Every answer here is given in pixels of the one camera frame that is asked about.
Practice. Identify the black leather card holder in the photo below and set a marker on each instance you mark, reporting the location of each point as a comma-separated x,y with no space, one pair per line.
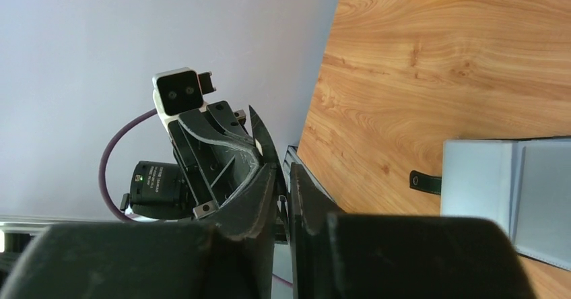
523,185

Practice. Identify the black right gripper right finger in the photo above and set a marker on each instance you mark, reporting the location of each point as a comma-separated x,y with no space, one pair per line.
349,255

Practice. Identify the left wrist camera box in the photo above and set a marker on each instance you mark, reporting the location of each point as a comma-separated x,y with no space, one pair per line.
179,90

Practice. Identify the aluminium frame rail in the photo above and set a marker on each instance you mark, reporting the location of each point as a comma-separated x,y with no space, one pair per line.
228,253

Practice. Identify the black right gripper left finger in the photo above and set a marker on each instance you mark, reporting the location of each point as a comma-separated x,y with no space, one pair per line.
227,255

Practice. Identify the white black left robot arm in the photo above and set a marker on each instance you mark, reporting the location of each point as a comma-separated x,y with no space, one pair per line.
159,191

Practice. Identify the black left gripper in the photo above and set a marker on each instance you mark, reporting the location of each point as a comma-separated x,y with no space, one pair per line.
216,154

